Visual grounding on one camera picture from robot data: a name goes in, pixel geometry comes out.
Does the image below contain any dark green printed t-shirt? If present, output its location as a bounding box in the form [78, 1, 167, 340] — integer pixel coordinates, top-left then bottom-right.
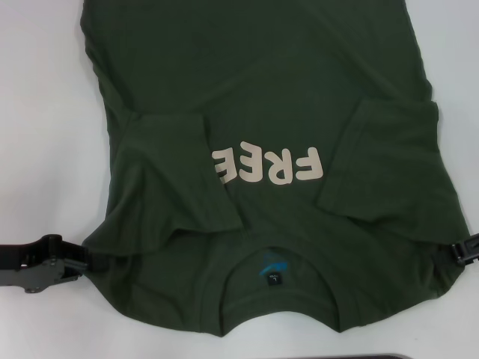
[80, 0, 473, 323]

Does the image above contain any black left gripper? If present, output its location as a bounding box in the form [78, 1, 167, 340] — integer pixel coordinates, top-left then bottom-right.
[0, 234, 113, 295]

